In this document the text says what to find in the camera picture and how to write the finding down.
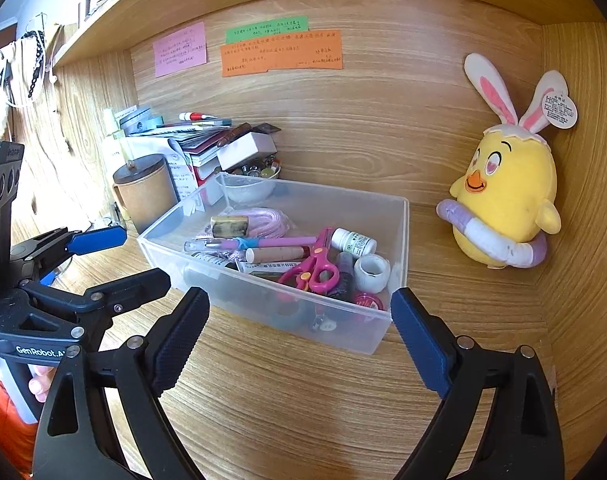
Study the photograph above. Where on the cork coloured tube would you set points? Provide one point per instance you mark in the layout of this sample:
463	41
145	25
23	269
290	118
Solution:
278	253

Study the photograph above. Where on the pink scissors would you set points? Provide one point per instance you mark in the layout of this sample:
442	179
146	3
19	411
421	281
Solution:
316	260

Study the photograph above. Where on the clear plastic storage box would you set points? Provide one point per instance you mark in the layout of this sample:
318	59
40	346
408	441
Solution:
363	335

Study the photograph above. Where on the round red tin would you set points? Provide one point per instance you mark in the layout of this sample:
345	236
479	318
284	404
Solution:
368	301

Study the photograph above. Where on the white handwritten paper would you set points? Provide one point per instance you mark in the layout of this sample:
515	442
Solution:
183	175

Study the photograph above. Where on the pink sticky note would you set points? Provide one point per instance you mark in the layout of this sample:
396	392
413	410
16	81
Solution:
180	50

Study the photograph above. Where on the orange sticky note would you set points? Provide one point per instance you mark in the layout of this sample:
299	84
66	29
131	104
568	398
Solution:
283	55

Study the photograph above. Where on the stack of books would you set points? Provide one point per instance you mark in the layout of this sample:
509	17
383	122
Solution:
203	160

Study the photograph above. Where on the small olive green jar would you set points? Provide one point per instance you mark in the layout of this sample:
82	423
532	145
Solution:
231	225

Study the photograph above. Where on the metal nail clipper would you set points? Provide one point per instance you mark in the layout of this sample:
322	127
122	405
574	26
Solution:
323	321

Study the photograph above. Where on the clear purple pen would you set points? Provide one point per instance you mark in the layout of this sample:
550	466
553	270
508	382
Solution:
208	245

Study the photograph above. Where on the white pill bottle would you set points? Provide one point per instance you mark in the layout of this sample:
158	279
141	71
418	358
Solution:
356	243

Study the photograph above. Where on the brown leather case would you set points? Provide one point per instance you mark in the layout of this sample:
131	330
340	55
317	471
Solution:
233	134

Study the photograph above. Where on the person's left forearm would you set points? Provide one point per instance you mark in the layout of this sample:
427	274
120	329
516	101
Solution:
3	410

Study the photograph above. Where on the white bowl of beads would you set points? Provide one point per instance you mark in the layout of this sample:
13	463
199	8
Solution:
248	191

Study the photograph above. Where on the brown cylindrical canister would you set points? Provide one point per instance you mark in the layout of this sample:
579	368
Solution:
143	195

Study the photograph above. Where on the red white marker pen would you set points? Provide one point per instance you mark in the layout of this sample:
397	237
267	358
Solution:
196	117

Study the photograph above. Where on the white cardboard box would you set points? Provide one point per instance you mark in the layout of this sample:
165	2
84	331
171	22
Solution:
246	150

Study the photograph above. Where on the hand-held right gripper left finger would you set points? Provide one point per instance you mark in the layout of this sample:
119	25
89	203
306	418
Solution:
178	345

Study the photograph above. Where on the yellow chick plush toy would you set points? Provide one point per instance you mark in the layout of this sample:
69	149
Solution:
508	185

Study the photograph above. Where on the person's left hand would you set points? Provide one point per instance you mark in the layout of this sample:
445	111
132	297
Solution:
43	385

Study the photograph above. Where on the white tape roll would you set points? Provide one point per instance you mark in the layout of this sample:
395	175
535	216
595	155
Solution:
373	272

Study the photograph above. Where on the white paper plush tag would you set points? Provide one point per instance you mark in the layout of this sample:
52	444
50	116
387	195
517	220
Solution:
558	108

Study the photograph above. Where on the small black bottle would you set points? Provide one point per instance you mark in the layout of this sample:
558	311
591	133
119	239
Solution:
344	275

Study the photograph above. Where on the pale green spray bottle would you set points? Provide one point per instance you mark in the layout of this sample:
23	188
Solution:
110	135

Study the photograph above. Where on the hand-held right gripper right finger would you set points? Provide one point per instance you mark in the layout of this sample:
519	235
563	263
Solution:
418	345

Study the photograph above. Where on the green sticky note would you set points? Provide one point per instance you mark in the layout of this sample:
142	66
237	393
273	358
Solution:
266	30

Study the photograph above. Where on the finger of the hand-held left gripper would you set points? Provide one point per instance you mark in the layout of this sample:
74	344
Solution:
138	287
95	240

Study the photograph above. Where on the grey blue tin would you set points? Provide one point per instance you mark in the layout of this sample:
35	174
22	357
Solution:
138	120

